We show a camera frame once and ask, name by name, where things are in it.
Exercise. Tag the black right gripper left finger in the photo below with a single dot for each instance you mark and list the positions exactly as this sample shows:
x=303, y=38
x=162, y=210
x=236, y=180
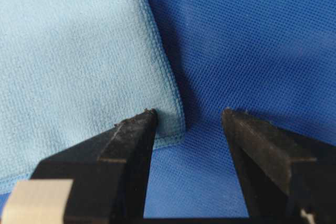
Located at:
x=100, y=180

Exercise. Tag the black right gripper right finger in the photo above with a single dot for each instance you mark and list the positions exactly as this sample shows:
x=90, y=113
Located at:
x=283, y=175

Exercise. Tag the light blue towel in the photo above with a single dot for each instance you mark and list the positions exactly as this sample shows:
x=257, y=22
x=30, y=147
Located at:
x=71, y=69

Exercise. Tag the blue table cloth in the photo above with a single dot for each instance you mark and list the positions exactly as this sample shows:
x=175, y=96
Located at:
x=272, y=58

